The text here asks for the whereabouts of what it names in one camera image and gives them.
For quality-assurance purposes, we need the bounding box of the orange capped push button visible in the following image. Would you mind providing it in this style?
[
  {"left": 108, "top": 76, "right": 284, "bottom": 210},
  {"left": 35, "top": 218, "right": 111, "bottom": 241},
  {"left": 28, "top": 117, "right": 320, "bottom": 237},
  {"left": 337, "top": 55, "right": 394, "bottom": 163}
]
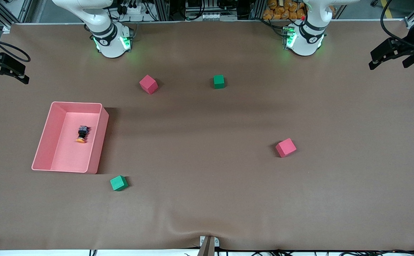
[{"left": 76, "top": 125, "right": 89, "bottom": 144}]

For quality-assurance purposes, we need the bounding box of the red foam cube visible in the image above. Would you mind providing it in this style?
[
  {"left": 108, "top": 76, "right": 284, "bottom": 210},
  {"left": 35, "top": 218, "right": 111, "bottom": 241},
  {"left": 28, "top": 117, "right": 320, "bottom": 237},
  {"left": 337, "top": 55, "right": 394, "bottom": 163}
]
[
  {"left": 139, "top": 74, "right": 159, "bottom": 95},
  {"left": 275, "top": 138, "right": 297, "bottom": 158}
]

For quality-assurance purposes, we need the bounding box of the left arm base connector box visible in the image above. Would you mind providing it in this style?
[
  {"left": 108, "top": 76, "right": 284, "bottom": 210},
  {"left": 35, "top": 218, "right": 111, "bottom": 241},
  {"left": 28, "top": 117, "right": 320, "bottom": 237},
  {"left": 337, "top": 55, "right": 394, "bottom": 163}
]
[{"left": 282, "top": 26, "right": 297, "bottom": 49}]

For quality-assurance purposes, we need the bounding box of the pile of orange objects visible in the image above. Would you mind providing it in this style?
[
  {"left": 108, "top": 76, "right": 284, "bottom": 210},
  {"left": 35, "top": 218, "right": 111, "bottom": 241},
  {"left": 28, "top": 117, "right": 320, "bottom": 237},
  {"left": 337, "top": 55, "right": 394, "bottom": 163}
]
[{"left": 262, "top": 0, "right": 307, "bottom": 21}]

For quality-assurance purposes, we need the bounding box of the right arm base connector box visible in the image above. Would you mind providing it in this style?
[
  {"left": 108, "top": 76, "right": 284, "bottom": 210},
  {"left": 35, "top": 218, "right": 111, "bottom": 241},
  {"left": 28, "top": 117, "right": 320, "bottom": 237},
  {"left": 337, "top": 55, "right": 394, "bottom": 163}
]
[{"left": 120, "top": 28, "right": 134, "bottom": 51}]

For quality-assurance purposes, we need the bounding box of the brown camera pole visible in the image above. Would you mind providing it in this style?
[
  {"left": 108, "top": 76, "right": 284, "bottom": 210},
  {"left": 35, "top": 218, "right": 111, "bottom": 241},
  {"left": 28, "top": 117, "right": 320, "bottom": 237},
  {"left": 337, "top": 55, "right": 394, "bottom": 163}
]
[{"left": 197, "top": 237, "right": 216, "bottom": 256}]

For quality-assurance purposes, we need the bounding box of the pink plastic bin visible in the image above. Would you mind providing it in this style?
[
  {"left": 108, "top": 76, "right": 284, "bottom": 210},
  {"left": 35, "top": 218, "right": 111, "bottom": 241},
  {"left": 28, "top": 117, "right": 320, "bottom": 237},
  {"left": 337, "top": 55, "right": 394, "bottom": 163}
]
[{"left": 31, "top": 101, "right": 109, "bottom": 175}]

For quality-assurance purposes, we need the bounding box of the small metal bracket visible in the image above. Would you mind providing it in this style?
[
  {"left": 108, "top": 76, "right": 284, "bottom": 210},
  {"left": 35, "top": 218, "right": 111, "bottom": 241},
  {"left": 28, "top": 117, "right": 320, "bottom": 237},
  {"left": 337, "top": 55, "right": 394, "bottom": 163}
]
[{"left": 199, "top": 236, "right": 220, "bottom": 247}]

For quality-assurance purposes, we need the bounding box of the white power strip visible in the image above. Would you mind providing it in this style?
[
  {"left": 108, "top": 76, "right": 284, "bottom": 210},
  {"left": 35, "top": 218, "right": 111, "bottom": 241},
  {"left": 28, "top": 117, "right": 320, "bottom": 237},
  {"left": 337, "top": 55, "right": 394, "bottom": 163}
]
[{"left": 188, "top": 12, "right": 238, "bottom": 21}]

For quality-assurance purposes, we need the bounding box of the brown table cover mat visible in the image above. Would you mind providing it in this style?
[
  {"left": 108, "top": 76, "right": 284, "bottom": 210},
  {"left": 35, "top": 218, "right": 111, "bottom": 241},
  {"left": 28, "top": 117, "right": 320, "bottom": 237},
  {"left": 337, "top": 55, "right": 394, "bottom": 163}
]
[{"left": 0, "top": 20, "right": 414, "bottom": 251}]

